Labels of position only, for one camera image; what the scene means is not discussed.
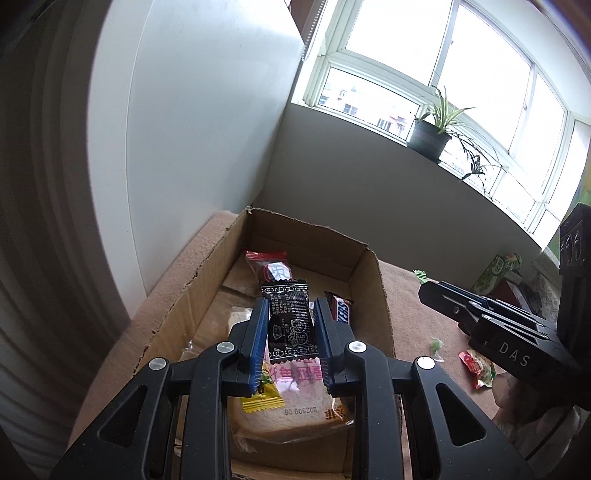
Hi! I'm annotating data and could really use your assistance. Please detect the red green snack bag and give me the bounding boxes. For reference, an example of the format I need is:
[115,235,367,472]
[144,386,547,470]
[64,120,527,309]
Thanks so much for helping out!
[458,349,496,390]

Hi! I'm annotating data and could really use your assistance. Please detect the yellow candy packet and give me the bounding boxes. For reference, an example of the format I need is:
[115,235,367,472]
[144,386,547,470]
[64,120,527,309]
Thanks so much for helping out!
[240,361,284,413]

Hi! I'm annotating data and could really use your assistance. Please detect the dark red storage box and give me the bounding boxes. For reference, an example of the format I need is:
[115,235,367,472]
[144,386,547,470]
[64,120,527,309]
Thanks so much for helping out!
[488,272,542,317]

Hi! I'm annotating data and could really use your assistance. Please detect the right gloved hand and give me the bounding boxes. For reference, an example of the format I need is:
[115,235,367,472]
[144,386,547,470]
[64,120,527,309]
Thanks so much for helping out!
[492,373,589,478]

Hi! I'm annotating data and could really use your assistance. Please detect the brown cardboard box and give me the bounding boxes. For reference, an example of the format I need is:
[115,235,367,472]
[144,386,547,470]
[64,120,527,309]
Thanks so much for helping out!
[139,209,394,479]

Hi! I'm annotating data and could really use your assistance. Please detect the red white snack packet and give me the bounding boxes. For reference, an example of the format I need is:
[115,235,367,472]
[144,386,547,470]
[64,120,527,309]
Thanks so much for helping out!
[245,251,294,292]

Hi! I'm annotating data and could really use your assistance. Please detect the small green candy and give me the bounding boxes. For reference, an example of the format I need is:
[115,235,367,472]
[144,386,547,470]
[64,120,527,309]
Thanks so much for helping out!
[429,337,445,363]

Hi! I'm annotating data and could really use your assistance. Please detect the window frame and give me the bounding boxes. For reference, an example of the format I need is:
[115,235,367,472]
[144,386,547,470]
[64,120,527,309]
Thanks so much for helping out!
[294,1,590,244]

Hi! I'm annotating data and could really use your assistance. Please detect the Snickers bar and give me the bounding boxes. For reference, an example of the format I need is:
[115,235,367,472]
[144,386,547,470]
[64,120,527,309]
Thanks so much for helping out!
[322,291,353,344]

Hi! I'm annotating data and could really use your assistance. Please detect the green carton box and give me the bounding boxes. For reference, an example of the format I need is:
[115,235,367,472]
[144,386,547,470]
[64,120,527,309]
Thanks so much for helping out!
[472,253,522,295]

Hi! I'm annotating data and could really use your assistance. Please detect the white lace cloth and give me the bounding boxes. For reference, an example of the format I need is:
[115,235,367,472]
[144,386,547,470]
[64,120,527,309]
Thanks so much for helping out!
[531,273,560,324]

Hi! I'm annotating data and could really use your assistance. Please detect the green small candy stick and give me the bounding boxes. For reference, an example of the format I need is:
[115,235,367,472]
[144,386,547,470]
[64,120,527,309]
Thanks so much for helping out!
[413,270,429,284]

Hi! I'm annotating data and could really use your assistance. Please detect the potted spider plant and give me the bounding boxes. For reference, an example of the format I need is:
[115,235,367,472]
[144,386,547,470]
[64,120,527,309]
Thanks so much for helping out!
[407,86,506,199]

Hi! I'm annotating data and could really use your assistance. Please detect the pink table cloth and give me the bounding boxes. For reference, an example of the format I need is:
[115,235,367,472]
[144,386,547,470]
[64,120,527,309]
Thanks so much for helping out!
[52,209,532,479]

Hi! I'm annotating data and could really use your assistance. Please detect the black printed snack packet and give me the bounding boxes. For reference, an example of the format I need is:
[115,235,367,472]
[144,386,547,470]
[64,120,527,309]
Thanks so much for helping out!
[260,279,318,364]

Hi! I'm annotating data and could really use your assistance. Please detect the white cabinet panel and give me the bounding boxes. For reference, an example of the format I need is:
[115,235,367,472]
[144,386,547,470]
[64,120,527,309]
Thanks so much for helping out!
[87,1,303,302]

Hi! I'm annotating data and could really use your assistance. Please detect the packaged sliced bread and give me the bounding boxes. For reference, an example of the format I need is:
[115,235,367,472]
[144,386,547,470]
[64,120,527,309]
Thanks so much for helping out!
[228,355,353,443]

